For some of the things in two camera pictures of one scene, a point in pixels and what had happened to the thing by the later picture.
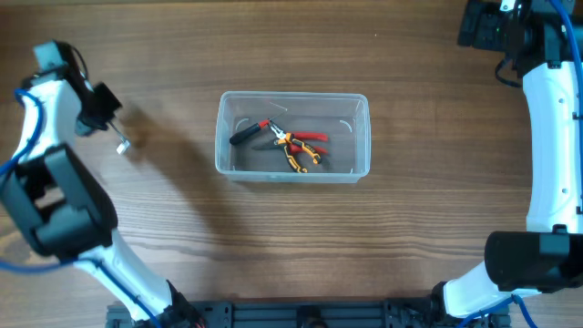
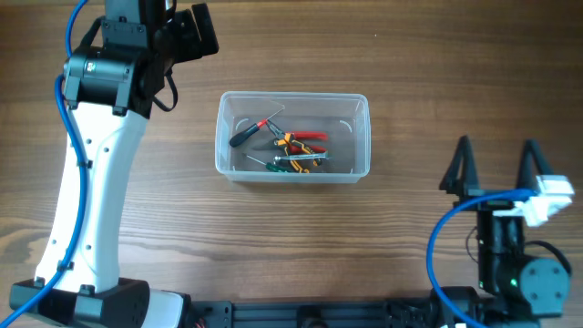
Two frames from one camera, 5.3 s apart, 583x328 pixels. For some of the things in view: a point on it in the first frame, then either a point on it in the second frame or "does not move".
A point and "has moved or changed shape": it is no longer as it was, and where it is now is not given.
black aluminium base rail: [384, 313] does not move
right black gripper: [479, 15] → [469, 182]
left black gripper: [86, 128] → [190, 46]
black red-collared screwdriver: [251, 128] does not move
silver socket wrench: [125, 144] has moved or changed shape
